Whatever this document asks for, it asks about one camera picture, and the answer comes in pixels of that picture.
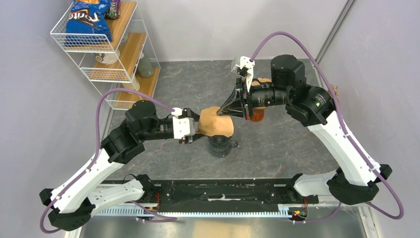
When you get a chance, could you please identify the brown paper coffee filters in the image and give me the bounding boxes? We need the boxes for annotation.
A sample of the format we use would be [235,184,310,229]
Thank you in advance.
[329,84,338,98]

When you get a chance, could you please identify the white wire wooden shelf rack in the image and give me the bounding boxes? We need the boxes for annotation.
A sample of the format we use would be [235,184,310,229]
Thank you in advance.
[50,0,160,97]

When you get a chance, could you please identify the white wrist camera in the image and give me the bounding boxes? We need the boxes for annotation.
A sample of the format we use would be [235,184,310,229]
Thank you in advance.
[231,56,255,89]
[171,108,197,140]

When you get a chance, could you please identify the blue chips bag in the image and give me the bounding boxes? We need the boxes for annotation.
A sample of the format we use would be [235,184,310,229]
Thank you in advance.
[65,0,112,42]

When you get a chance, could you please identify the smoky glass dripper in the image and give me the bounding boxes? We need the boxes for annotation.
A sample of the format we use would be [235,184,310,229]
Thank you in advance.
[208,135,232,147]

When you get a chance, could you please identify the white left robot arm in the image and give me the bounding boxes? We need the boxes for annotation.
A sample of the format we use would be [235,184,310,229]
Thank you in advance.
[40,100,202,231]

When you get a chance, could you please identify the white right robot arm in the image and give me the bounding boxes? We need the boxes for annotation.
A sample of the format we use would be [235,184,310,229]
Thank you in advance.
[217,55,392,205]

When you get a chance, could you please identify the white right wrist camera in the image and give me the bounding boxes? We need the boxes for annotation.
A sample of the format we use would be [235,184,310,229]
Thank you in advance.
[231,56,255,89]

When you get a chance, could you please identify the beige paper cup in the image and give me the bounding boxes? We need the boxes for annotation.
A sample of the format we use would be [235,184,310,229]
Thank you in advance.
[121,75,140,91]

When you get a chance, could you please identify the clear glass pitcher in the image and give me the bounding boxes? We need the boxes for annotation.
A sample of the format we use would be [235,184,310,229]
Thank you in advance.
[208,140,239,158]

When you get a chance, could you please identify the orange glass carafe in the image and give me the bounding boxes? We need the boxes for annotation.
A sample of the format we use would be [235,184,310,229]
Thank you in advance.
[251,108,265,122]

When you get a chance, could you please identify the green ceramic vase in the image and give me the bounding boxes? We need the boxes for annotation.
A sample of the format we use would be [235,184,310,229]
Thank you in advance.
[137,53,155,78]

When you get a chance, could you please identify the dark snack packet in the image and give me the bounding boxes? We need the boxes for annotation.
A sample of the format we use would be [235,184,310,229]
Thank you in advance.
[105,0,121,20]

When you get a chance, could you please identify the aluminium frame rail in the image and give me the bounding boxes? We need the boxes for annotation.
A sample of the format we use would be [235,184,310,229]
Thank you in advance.
[64,183,383,238]

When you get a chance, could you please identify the white ceramic mug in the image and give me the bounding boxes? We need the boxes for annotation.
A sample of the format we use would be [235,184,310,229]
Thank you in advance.
[92,50,120,65]

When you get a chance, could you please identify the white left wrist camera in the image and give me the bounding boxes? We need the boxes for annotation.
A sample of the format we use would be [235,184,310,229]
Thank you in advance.
[171,108,197,140]

